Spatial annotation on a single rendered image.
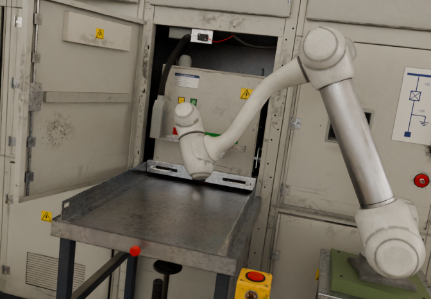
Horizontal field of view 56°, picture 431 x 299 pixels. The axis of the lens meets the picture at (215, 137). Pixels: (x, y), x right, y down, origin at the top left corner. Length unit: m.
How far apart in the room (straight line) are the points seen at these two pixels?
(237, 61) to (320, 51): 1.48
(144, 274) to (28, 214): 0.69
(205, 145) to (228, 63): 1.26
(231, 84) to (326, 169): 0.57
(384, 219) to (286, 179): 0.71
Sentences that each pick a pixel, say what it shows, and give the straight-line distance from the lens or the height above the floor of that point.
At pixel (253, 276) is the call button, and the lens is 1.06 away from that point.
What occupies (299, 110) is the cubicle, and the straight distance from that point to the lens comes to 1.81.
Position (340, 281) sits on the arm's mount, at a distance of 1.42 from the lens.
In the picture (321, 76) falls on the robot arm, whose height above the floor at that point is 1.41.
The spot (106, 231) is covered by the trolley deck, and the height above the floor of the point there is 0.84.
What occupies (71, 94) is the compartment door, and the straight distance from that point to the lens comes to 1.69.
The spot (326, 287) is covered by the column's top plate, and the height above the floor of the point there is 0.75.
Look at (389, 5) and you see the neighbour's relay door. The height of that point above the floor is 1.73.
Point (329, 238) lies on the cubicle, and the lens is 1.93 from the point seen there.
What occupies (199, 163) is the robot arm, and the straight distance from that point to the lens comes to 1.45.
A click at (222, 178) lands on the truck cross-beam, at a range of 1.94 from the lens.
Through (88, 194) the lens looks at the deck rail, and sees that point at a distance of 1.56.
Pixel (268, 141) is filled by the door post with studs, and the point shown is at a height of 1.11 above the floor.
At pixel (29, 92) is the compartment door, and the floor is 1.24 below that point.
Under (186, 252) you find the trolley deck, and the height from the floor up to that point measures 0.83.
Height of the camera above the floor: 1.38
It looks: 9 degrees down
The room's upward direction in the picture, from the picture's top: 7 degrees clockwise
